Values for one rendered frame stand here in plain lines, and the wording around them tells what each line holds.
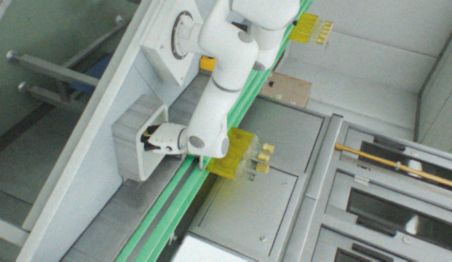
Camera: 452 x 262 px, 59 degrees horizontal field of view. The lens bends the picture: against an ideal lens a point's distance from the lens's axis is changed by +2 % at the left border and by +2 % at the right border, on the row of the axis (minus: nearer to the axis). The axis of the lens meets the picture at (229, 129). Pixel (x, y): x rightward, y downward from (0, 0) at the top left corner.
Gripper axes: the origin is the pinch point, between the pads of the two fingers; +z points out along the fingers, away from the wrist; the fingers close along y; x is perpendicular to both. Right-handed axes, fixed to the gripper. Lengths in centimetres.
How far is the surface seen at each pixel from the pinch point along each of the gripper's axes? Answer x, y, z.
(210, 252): -44.9, -7.0, -18.2
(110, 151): -0.8, -9.1, 5.9
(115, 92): 16.9, -3.0, 1.7
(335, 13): -210, 614, 53
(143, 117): 6.8, -0.2, -2.5
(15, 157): -24, 0, 71
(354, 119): -343, 484, -4
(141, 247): -25.2, -23.1, -6.2
